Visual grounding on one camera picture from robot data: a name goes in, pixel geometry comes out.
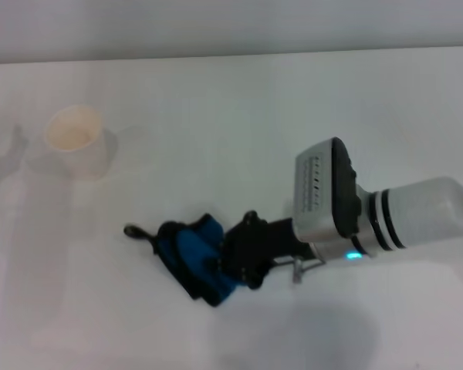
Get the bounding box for blue rag with black edging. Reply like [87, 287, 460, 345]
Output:
[123, 214, 236, 308]

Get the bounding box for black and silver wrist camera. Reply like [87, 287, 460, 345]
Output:
[292, 136, 366, 244]

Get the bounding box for thin cable with clear plug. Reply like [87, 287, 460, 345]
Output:
[272, 254, 327, 284]

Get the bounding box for cream paper cup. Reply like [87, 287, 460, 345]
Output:
[44, 103, 113, 180]

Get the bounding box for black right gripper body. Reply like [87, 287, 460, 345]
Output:
[221, 210, 313, 271]

